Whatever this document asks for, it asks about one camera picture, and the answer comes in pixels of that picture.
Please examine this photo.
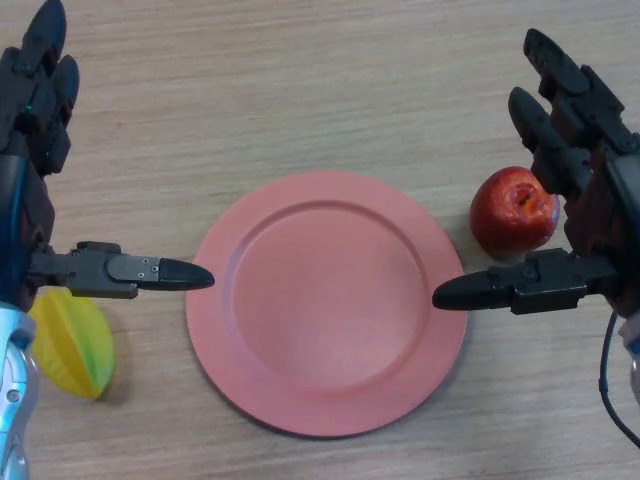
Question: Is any pink round plate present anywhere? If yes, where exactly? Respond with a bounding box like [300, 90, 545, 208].
[185, 172, 469, 441]

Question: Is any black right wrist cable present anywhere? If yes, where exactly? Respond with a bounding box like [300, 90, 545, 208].
[598, 309, 640, 449]

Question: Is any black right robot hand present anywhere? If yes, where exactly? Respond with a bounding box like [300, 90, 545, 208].
[431, 28, 640, 320]

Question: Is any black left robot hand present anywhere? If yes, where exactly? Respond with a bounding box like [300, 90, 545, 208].
[0, 0, 217, 315]

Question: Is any yellow green starfruit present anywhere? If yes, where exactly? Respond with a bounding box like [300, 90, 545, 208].
[28, 292, 117, 403]

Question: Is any red apple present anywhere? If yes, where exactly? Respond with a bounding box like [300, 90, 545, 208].
[469, 166, 561, 259]

